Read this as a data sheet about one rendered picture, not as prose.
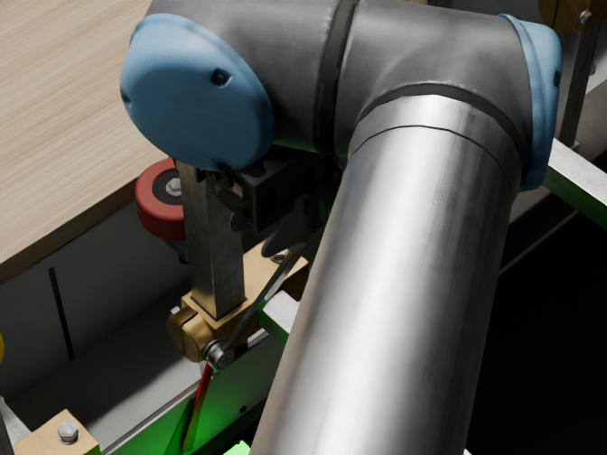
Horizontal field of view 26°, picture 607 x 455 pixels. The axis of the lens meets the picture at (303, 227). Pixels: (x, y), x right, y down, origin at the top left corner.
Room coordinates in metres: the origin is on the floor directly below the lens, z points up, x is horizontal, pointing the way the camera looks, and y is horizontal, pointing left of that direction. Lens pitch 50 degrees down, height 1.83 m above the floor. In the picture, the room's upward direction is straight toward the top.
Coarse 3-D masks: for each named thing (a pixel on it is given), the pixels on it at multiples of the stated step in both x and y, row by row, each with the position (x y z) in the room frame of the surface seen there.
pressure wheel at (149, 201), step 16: (144, 176) 0.84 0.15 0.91; (160, 176) 0.84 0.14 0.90; (176, 176) 0.84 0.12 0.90; (144, 192) 0.82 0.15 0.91; (160, 192) 0.82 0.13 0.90; (176, 192) 0.82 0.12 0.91; (144, 208) 0.80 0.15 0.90; (160, 208) 0.80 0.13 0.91; (176, 208) 0.80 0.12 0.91; (144, 224) 0.80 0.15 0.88; (160, 224) 0.79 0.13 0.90; (176, 224) 0.79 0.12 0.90; (176, 240) 0.79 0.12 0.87
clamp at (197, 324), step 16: (256, 256) 0.77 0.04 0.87; (256, 272) 0.75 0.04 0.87; (272, 272) 0.75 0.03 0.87; (304, 272) 0.76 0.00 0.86; (256, 288) 0.74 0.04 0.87; (288, 288) 0.75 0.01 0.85; (304, 288) 0.76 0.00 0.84; (192, 304) 0.72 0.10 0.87; (240, 304) 0.72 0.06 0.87; (176, 320) 0.70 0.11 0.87; (192, 320) 0.70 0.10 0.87; (208, 320) 0.70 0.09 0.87; (224, 320) 0.70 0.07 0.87; (256, 320) 0.72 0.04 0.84; (176, 336) 0.70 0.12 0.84; (192, 336) 0.69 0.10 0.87; (208, 336) 0.69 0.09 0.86; (224, 336) 0.70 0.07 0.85; (192, 352) 0.68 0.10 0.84
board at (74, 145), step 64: (0, 0) 1.11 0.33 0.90; (64, 0) 1.11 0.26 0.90; (128, 0) 1.11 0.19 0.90; (0, 64) 1.00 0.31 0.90; (64, 64) 1.00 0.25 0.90; (0, 128) 0.91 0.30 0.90; (64, 128) 0.91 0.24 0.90; (128, 128) 0.91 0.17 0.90; (0, 192) 0.83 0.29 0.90; (64, 192) 0.83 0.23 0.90; (128, 192) 0.84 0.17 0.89; (0, 256) 0.75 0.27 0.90
